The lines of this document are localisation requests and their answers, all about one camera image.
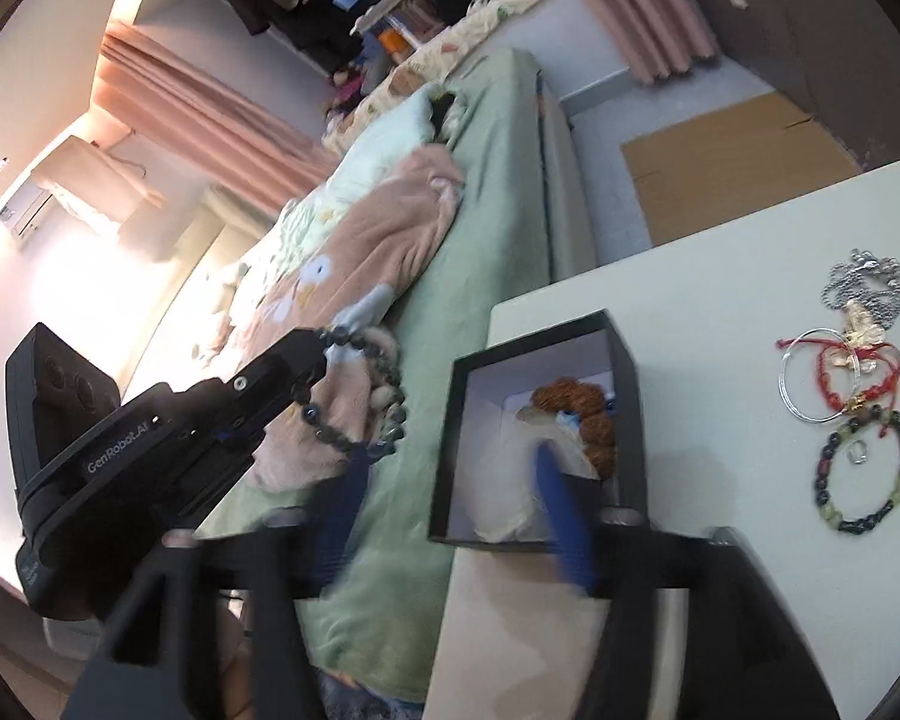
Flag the flat cardboard sheet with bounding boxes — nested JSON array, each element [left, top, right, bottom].
[[619, 90, 865, 248]]

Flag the red string bracelet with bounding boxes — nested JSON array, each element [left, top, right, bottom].
[[775, 336, 900, 425]]

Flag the butterfly shell pendant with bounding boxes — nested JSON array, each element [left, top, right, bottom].
[[838, 300, 892, 352]]

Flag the pale green pillow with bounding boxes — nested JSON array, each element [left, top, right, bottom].
[[328, 84, 440, 192]]

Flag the white air conditioner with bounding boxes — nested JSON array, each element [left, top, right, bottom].
[[0, 186, 58, 242]]

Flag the pink curtain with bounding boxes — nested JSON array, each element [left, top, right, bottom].
[[534, 0, 722, 88], [99, 18, 340, 205]]

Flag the silver ball chain necklace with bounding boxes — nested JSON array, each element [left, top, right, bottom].
[[820, 247, 900, 332]]

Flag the bed with green sheet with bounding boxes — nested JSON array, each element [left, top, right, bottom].
[[297, 45, 597, 700]]

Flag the pink printed blanket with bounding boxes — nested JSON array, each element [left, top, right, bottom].
[[214, 144, 467, 497]]

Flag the black jewelry box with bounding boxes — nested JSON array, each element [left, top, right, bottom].
[[427, 310, 651, 554]]

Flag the hanging dark clothes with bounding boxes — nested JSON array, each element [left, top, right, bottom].
[[208, 0, 350, 77]]

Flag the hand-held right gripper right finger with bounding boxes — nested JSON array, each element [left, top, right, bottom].
[[531, 441, 842, 720]]

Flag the dark multicoloured bead bracelet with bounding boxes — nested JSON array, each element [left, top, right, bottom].
[[813, 405, 900, 535]]

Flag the silver bangle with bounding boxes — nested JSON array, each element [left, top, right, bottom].
[[780, 328, 872, 422]]

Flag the pink hanging cloth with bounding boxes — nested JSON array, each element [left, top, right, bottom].
[[36, 133, 167, 229]]

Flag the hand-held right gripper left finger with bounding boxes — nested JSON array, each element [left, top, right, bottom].
[[64, 456, 373, 720]]

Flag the cream floral quilt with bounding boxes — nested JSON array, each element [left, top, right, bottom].
[[321, 0, 565, 152]]

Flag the dark grey bead bracelet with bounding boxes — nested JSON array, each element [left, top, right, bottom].
[[300, 325, 409, 460]]

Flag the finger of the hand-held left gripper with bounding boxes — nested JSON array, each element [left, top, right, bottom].
[[180, 420, 271, 522], [192, 328, 331, 442]]

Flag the brown seed bead bracelet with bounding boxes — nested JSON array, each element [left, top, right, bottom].
[[531, 378, 619, 479]]

